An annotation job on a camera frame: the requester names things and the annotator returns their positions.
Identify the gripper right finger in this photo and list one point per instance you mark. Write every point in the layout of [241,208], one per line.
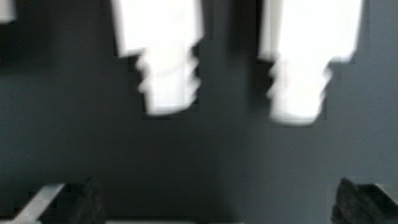
[364,205]

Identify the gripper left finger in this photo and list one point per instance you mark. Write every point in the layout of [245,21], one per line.
[64,204]

